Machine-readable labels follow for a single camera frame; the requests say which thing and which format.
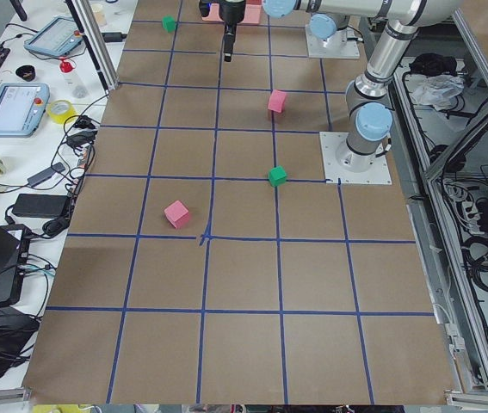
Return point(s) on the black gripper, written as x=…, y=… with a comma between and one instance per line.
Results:
x=231, y=11

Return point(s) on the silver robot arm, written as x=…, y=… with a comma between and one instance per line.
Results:
x=325, y=25
x=370, y=120

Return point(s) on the pink plastic tray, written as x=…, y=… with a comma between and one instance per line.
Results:
x=252, y=14

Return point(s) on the green foam cube near tray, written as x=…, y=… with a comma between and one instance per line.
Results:
x=169, y=23

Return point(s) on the pink foam cube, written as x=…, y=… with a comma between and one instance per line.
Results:
x=276, y=104
x=177, y=214

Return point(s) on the teach pendant far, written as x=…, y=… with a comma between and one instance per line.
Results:
x=57, y=39

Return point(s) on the teach pendant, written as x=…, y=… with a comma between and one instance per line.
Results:
x=57, y=39
x=21, y=108

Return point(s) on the yellow tape roll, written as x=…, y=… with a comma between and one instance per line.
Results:
x=61, y=112

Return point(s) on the pink foam cube far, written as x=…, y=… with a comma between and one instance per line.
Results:
x=177, y=214

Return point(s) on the teach pendant near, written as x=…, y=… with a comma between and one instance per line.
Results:
x=21, y=108

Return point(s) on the black power adapter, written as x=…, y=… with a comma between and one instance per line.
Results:
x=40, y=205

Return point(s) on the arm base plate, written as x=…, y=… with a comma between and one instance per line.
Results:
x=343, y=166
x=342, y=45

